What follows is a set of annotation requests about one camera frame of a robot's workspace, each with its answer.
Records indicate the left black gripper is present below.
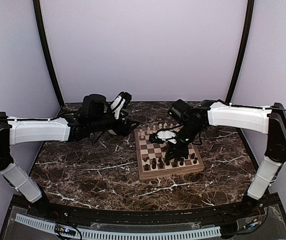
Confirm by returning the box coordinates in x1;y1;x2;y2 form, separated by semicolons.
90;107;140;137

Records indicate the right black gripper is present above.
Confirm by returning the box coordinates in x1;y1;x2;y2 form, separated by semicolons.
165;122;203;160

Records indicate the dark tall piece front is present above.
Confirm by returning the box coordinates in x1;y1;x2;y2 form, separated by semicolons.
152;158;157;169

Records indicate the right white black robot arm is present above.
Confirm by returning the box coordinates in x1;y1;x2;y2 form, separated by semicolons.
156;99;286;217

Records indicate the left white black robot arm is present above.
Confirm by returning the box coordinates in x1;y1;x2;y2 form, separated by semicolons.
0;112;140;218

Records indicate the white pieces back row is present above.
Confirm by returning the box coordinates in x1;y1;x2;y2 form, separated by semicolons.
145;122;174;135

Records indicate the wooden chess board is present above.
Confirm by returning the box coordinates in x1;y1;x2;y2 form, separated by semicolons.
134;127;205;181

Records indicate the white rook corner piece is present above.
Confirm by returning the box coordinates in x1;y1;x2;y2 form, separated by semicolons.
139;129;145;140

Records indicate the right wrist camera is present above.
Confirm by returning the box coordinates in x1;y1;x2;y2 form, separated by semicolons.
168;99;191;123

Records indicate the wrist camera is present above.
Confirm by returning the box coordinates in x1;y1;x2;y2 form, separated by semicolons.
80;93;107;118
168;99;191;123

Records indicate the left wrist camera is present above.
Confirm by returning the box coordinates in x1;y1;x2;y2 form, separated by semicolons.
80;93;107;118

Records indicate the right black frame post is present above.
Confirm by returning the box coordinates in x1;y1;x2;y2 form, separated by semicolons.
225;0;255;103

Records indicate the black frame post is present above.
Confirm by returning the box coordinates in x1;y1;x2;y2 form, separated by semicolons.
225;0;255;103
32;0;65;107

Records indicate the white slotted cable duct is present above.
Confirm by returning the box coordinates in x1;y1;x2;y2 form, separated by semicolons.
14;213;221;240

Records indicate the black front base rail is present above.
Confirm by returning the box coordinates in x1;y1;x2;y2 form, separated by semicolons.
0;193;286;240

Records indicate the left black frame post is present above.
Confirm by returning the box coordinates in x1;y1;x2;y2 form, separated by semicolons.
32;0;65;107

